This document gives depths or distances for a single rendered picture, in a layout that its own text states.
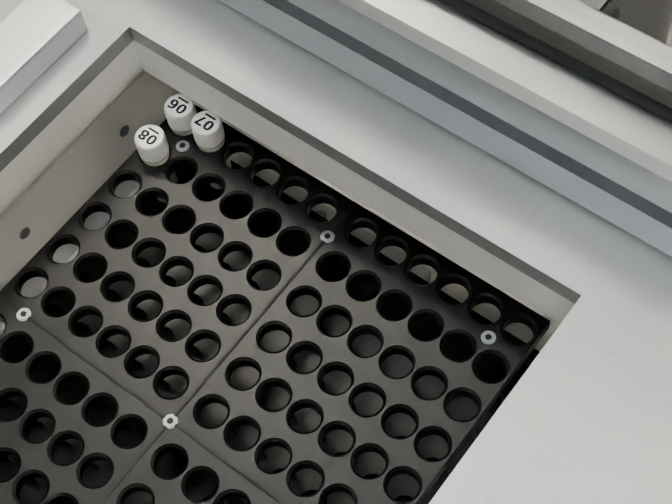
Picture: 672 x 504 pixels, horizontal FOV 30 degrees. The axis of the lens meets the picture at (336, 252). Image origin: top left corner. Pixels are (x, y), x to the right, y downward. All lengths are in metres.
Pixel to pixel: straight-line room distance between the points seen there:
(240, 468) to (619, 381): 0.13
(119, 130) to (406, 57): 0.16
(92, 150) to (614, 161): 0.23
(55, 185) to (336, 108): 0.14
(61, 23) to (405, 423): 0.20
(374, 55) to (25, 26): 0.13
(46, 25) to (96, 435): 0.15
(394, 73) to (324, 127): 0.03
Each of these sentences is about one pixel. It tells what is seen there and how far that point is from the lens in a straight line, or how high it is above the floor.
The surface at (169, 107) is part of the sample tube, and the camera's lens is 0.51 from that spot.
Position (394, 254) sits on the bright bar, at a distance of 0.53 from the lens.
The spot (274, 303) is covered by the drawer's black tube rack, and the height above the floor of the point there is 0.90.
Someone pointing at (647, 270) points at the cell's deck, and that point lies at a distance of 0.43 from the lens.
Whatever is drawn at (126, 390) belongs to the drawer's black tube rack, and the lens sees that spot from 0.46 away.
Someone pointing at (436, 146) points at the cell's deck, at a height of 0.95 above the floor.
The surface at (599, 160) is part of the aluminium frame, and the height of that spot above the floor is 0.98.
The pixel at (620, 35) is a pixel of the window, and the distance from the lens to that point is 0.39.
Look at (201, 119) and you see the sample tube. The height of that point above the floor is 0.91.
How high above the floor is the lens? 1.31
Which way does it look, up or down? 60 degrees down
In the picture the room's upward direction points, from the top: 8 degrees counter-clockwise
